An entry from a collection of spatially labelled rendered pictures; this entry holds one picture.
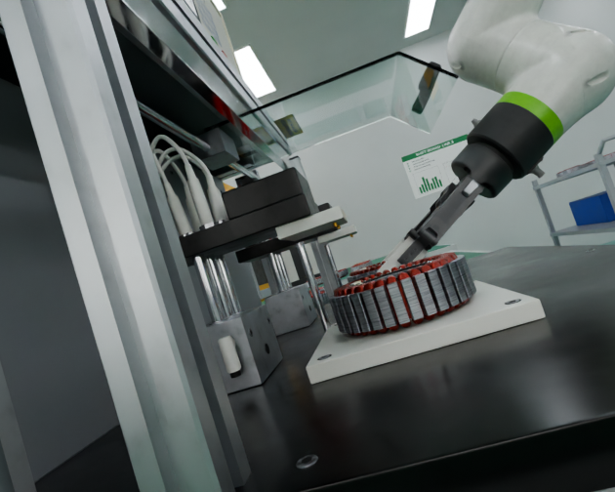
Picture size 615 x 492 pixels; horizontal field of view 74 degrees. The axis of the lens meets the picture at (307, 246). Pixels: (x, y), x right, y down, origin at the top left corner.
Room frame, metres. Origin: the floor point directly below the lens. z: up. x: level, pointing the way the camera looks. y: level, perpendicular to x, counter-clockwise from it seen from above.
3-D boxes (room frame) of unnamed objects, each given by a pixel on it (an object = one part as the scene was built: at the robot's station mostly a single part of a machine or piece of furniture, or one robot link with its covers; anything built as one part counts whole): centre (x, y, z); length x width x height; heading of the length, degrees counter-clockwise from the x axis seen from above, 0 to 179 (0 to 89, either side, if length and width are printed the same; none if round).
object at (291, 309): (0.59, 0.05, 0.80); 0.08 x 0.05 x 0.06; 172
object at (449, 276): (0.33, -0.06, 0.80); 0.11 x 0.11 x 0.04
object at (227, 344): (0.31, 0.08, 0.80); 0.01 x 0.01 x 0.03; 82
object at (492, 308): (0.33, -0.06, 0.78); 0.15 x 0.15 x 0.01; 82
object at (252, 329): (0.35, 0.08, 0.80); 0.08 x 0.05 x 0.06; 172
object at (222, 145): (0.57, 0.08, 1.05); 0.06 x 0.04 x 0.04; 172
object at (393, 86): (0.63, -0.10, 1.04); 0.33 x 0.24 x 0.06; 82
